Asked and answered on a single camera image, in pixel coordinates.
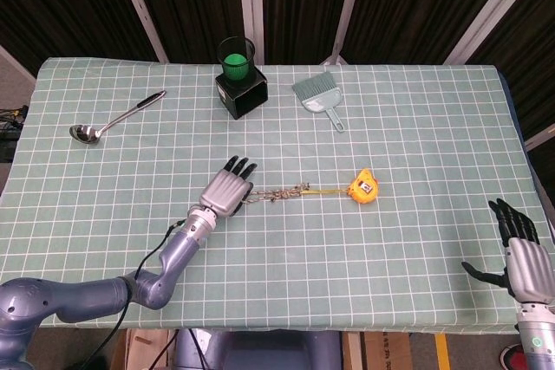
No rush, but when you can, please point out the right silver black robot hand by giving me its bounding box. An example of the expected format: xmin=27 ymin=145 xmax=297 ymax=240
xmin=460 ymin=198 xmax=555 ymax=304

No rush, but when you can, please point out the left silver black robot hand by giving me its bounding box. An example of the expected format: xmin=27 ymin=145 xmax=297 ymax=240
xmin=198 ymin=153 xmax=259 ymax=219

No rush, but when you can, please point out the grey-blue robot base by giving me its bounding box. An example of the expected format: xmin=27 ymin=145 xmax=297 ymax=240
xmin=173 ymin=328 xmax=344 ymax=370

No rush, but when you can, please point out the yellow tape measure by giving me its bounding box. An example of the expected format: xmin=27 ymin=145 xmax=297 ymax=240
xmin=302 ymin=168 xmax=382 ymax=205

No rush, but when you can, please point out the red black round object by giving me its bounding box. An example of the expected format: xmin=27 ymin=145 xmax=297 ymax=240
xmin=499 ymin=342 xmax=522 ymax=370

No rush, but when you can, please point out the black open box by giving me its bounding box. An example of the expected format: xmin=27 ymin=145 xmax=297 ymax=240
xmin=214 ymin=65 xmax=269 ymax=121

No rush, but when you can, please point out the green checked tablecloth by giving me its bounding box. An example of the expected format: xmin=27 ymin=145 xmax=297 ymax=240
xmin=0 ymin=56 xmax=550 ymax=339

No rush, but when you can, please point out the green ball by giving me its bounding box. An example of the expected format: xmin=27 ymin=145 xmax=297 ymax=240
xmin=222 ymin=53 xmax=250 ymax=81

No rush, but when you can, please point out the grey small brush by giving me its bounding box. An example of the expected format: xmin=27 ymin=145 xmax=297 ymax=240
xmin=298 ymin=85 xmax=347 ymax=134

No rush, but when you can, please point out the grey-blue hand brush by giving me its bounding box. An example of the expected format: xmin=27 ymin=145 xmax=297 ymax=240
xmin=291 ymin=72 xmax=336 ymax=101

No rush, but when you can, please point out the dark glass cup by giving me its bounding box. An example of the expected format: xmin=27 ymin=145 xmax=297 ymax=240
xmin=216 ymin=36 xmax=257 ymax=90

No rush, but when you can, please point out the printed cardboard box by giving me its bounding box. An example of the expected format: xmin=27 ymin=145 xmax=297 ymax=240
xmin=342 ymin=331 xmax=414 ymax=370

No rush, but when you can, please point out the plain cardboard box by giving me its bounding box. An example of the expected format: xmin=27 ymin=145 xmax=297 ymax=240
xmin=113 ymin=328 xmax=177 ymax=370

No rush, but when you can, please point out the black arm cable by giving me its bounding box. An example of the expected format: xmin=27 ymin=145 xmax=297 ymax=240
xmin=82 ymin=218 xmax=187 ymax=370

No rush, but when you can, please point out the white partition frame post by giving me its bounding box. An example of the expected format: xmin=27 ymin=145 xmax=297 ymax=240
xmin=236 ymin=0 xmax=265 ymax=64
xmin=443 ymin=0 xmax=535 ymax=66
xmin=321 ymin=0 xmax=369 ymax=66
xmin=523 ymin=123 xmax=555 ymax=151
xmin=110 ymin=0 xmax=170 ymax=64

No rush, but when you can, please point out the steel ladle black handle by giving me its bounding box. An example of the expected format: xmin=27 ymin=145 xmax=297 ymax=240
xmin=69 ymin=89 xmax=167 ymax=146

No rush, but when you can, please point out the black cable bundle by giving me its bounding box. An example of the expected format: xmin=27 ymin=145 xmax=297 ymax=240
xmin=0 ymin=103 xmax=30 ymax=164

